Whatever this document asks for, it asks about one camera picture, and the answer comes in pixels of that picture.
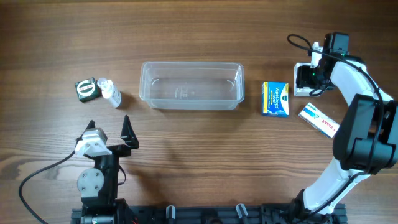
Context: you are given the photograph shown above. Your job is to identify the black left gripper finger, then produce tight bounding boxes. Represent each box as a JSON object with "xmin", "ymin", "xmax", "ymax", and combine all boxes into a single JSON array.
[
  {"xmin": 77, "ymin": 120, "xmax": 95, "ymax": 139},
  {"xmin": 121, "ymin": 115, "xmax": 139, "ymax": 147}
]

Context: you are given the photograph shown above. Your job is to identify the white medicine packet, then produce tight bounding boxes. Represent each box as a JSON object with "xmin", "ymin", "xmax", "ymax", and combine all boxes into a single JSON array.
[{"xmin": 294, "ymin": 63, "xmax": 321, "ymax": 96}]

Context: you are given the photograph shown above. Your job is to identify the blue VapoDrops box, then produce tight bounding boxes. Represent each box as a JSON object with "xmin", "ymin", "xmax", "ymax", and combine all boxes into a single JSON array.
[{"xmin": 262, "ymin": 82, "xmax": 289, "ymax": 118}]

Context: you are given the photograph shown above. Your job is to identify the white Panadol box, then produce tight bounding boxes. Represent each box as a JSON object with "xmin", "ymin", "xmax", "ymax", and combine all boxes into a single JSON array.
[{"xmin": 298, "ymin": 103, "xmax": 340, "ymax": 138}]

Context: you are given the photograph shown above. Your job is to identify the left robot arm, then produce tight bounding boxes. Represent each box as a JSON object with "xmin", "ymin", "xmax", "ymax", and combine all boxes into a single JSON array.
[{"xmin": 71, "ymin": 116, "xmax": 139, "ymax": 224}]

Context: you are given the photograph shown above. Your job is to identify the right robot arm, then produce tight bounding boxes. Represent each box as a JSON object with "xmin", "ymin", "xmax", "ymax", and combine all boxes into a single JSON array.
[{"xmin": 289, "ymin": 60, "xmax": 397, "ymax": 222}]

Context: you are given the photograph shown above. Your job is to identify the clear plastic container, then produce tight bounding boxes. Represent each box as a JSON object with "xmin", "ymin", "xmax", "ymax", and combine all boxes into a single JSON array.
[{"xmin": 139, "ymin": 61, "xmax": 245, "ymax": 110}]

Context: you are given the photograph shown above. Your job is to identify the green Zam-Buk box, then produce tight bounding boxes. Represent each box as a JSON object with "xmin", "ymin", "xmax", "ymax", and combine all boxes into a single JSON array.
[{"xmin": 75, "ymin": 77, "xmax": 101, "ymax": 103}]

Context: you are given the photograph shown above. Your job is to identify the white spray bottle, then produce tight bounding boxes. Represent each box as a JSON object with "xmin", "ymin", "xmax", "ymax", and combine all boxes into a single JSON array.
[{"xmin": 97, "ymin": 78, "xmax": 121, "ymax": 108}]

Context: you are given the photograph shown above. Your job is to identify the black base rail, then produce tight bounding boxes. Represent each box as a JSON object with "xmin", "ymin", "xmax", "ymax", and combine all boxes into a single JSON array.
[{"xmin": 70, "ymin": 204, "xmax": 348, "ymax": 224}]

